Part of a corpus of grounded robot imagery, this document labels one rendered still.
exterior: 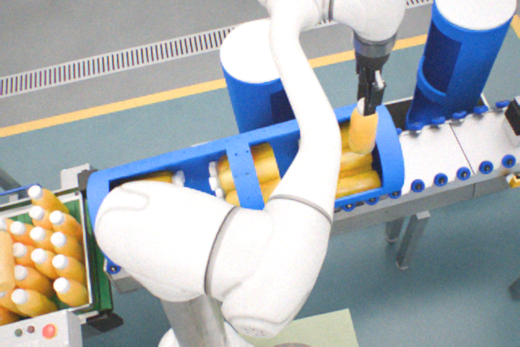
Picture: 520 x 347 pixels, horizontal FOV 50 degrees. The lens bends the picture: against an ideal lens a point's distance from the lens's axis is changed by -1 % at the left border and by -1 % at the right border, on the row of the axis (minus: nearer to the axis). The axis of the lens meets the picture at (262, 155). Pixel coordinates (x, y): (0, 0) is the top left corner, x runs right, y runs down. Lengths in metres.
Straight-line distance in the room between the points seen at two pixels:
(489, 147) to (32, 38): 2.87
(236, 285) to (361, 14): 0.56
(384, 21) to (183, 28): 2.58
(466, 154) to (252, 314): 1.32
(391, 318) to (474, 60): 1.18
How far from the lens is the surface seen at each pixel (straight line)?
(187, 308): 0.95
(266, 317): 0.73
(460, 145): 1.96
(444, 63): 2.70
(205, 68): 3.33
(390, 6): 1.06
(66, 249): 1.78
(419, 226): 2.22
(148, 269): 0.79
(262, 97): 2.00
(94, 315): 1.86
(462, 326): 2.71
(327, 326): 1.55
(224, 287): 0.75
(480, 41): 2.16
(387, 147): 1.58
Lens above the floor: 2.58
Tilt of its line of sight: 61 degrees down
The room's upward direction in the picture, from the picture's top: 12 degrees counter-clockwise
